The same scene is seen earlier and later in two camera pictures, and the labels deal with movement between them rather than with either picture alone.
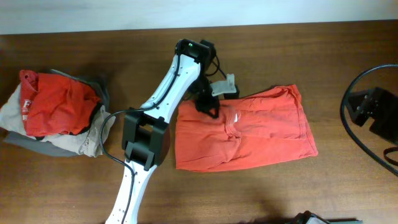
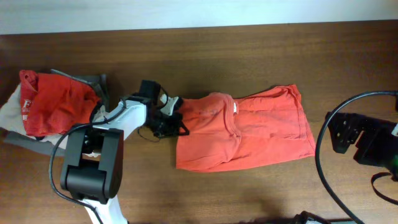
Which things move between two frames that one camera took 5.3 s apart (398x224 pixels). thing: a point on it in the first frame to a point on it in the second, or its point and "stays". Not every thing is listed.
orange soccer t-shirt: [267, 127] stays
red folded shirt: [52, 103] stays
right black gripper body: [372, 117] to [359, 135]
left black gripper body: [206, 104] to [170, 125]
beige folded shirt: [87, 142] stays
